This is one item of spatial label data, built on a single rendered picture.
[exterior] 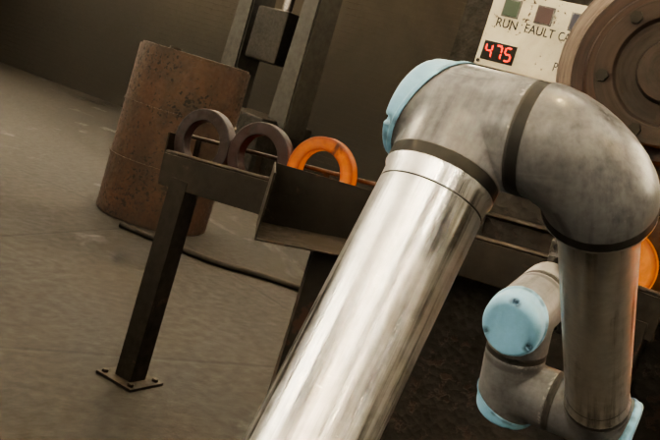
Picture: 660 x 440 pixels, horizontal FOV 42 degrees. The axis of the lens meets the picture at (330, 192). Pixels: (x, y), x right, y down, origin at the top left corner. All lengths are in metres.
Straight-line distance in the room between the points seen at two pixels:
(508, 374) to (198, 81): 3.15
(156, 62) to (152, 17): 6.56
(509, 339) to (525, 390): 0.09
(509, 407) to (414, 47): 7.63
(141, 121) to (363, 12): 5.18
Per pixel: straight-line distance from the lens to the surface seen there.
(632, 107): 1.73
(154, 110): 4.29
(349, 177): 2.04
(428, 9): 8.87
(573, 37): 1.86
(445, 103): 0.85
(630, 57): 1.75
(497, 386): 1.33
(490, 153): 0.83
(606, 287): 0.96
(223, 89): 4.30
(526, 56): 2.02
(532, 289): 1.29
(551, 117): 0.82
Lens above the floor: 0.89
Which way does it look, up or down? 6 degrees down
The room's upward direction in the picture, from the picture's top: 17 degrees clockwise
